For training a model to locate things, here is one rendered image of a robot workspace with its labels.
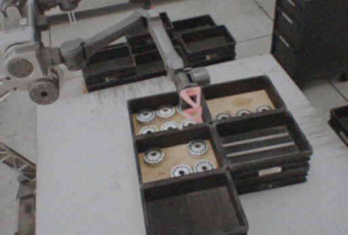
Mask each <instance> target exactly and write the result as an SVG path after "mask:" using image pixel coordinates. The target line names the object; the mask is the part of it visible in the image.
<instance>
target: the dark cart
mask: <svg viewBox="0 0 348 235"><path fill-rule="evenodd" d="M271 54H272V55H273V57H274V58H275V60H276V61H277V62H278V63H279V64H280V66H281V67H282V68H283V70H284V71H285V72H286V73H287V74H288V75H289V76H290V78H291V79H292V80H293V82H294V83H295V84H296V85H297V87H298V88H300V89H301V88H302V84H303V83H307V82H310V81H316V80H319V79H323V78H326V77H332V76H335V75H340V79H341V80H343V81H347V80H348V0H275V12H274V19H273V31H272V37H271Z"/></svg>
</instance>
